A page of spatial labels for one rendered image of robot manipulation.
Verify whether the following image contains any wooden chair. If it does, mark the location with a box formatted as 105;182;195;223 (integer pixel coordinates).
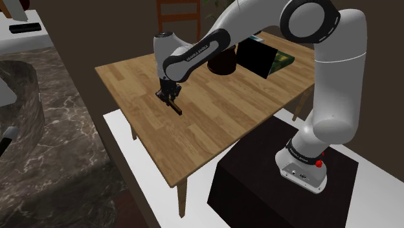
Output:
156;0;202;43

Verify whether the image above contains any dark round pot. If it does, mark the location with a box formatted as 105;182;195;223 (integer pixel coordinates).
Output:
207;45;238;76

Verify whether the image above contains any wooden table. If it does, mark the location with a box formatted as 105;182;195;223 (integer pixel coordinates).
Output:
95;30;317;219

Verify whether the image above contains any green houseplant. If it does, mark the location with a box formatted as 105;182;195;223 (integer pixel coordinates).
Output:
203;0;236;21

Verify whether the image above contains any dark robot stand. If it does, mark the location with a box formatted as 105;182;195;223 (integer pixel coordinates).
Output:
207;115;359;228

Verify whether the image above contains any black remote control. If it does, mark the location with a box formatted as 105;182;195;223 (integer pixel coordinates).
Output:
8;22;43;34

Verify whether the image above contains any brown and black pen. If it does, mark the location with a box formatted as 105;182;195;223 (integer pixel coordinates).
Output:
167;99;183;117

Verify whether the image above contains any black flat square panel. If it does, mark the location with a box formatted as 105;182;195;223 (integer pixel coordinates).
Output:
236;38;279;80

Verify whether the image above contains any white rug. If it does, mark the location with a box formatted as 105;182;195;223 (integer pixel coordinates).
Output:
103;108;404;228

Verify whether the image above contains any green book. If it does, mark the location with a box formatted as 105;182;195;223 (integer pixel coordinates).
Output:
267;50;295;76

